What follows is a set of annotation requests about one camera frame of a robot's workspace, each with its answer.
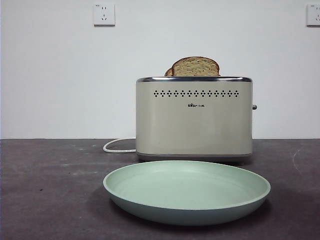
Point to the large brown-crusted bread slice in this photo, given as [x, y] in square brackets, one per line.
[196, 67]

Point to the pale green round plate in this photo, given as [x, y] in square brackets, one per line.
[185, 185]

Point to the cream toaster with chrome top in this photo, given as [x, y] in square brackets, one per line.
[190, 130]

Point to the small brown-crusted bread slice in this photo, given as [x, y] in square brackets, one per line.
[168, 73]

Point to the white wall power socket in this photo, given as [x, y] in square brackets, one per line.
[313, 15]
[104, 15]

